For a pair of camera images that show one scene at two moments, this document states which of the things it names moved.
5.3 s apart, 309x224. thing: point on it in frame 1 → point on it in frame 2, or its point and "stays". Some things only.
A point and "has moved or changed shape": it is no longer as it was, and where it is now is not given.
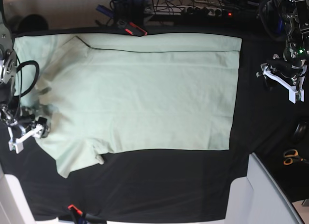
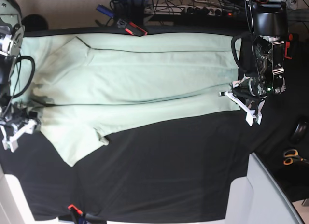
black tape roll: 300,132 stays
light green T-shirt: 106,92 has moved or changed shape
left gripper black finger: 46,129 → 34,115
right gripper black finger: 269,82 → 240,107
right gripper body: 289,68 → 249,89
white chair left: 14,207 stays
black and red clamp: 131,28 stays
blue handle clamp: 105,10 stays
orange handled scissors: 292,156 stays
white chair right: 256,199 stays
